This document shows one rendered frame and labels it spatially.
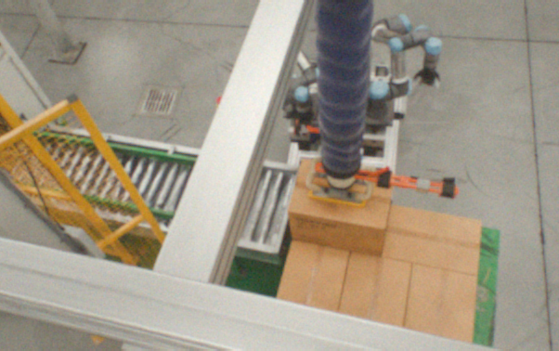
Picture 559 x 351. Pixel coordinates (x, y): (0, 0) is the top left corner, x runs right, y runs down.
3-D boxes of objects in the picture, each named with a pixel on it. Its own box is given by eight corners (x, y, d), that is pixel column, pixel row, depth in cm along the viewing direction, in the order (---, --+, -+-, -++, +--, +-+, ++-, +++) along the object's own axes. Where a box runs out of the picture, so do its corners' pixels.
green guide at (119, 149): (18, 136, 440) (11, 128, 432) (23, 125, 445) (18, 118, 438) (202, 168, 404) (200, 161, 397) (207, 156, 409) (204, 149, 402)
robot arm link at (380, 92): (365, 96, 350) (366, 82, 338) (384, 90, 351) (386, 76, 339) (371, 110, 343) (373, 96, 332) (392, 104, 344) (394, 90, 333)
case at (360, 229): (292, 239, 367) (287, 211, 333) (305, 188, 387) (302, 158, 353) (381, 256, 354) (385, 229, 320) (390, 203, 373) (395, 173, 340)
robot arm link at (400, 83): (383, 95, 350) (380, 16, 315) (406, 88, 351) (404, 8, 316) (391, 104, 341) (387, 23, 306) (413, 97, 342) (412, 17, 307)
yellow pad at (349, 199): (307, 198, 324) (307, 193, 320) (311, 184, 329) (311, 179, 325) (365, 208, 316) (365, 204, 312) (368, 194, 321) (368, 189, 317)
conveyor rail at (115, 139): (32, 137, 457) (19, 123, 441) (34, 133, 459) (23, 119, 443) (299, 185, 405) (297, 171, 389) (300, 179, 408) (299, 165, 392)
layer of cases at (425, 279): (275, 342, 372) (268, 324, 338) (308, 214, 420) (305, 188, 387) (457, 386, 345) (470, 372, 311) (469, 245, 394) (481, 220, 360)
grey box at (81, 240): (67, 255, 273) (39, 229, 248) (71, 246, 276) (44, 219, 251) (102, 264, 269) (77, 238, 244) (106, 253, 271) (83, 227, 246)
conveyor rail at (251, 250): (-9, 204, 425) (-22, 192, 409) (-6, 199, 427) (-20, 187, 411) (277, 265, 373) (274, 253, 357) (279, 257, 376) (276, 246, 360)
